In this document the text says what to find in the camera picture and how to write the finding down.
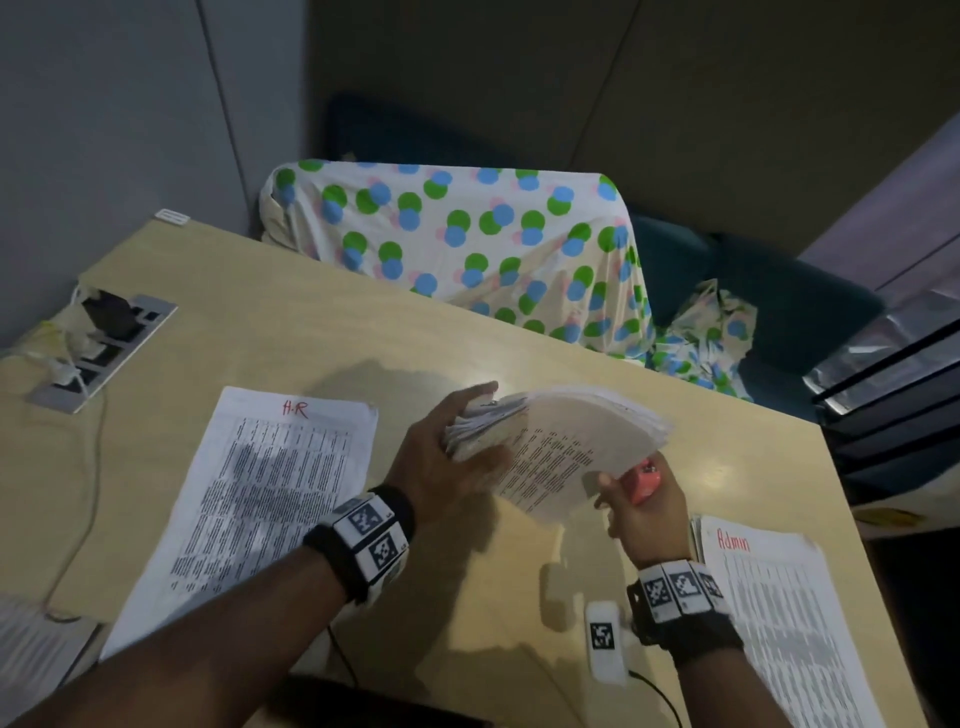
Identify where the pink marker pen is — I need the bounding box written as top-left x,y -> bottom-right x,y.
628,459 -> 662,507

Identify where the grey paper pile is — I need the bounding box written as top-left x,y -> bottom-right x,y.
0,592 -> 101,710

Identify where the grey table socket panel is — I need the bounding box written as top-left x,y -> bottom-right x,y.
27,294 -> 179,415

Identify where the black shelf rack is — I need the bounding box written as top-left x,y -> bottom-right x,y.
802,283 -> 960,530

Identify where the dotted cloth chair cover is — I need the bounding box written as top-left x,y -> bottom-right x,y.
258,158 -> 658,366

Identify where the person's left hand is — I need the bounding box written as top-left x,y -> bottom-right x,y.
382,381 -> 519,528

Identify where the black power adapter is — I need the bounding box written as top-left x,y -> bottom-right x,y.
81,288 -> 142,340

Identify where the printed sheet pile red heading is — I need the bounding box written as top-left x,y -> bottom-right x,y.
688,514 -> 890,728

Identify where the stack of printed papers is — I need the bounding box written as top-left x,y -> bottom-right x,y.
441,385 -> 674,525

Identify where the printed sheet with red heading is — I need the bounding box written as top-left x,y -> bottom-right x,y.
99,386 -> 380,661

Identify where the white power cable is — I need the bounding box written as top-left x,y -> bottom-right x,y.
39,378 -> 108,625

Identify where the left wrist band with markers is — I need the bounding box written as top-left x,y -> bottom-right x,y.
303,483 -> 417,606

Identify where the black device cable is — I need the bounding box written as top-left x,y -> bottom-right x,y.
625,669 -> 685,728

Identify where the person's right forearm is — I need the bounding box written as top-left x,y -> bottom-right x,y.
666,646 -> 792,728

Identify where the crumpled dotted cloth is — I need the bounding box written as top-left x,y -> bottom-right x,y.
648,278 -> 756,403

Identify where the thin black cable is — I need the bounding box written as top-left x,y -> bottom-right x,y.
325,624 -> 360,688

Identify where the dark blue sofa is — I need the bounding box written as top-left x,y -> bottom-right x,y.
322,93 -> 887,423

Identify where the right wrist band with markers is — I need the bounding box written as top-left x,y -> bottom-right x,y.
625,558 -> 746,669

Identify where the person's left forearm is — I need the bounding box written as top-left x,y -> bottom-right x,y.
0,546 -> 348,728

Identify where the wrist band with markers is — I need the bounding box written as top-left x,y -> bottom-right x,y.
625,558 -> 746,669
303,483 -> 417,606

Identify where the person's right hand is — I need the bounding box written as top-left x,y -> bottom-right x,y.
595,454 -> 695,573

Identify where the white marker-tagged device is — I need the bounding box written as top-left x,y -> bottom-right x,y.
584,600 -> 630,685

